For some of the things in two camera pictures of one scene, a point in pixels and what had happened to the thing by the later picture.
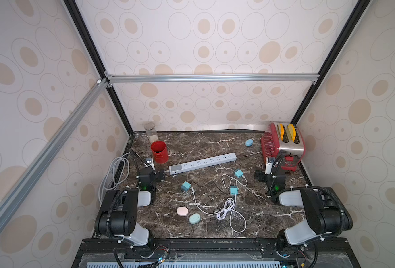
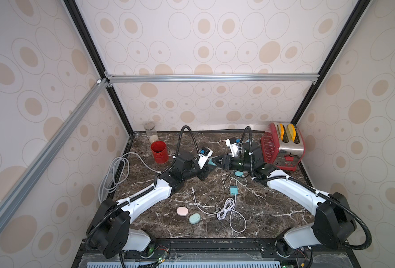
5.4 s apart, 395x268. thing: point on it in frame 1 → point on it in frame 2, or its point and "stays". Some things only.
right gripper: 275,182 → 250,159
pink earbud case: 182,211 stays
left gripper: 157,177 → 204,173
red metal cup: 159,149 stays
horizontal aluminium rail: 279,79 stays
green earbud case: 194,218 stays
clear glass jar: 150,132 stays
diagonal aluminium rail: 19,192 stays
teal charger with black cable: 186,186 → 211,163
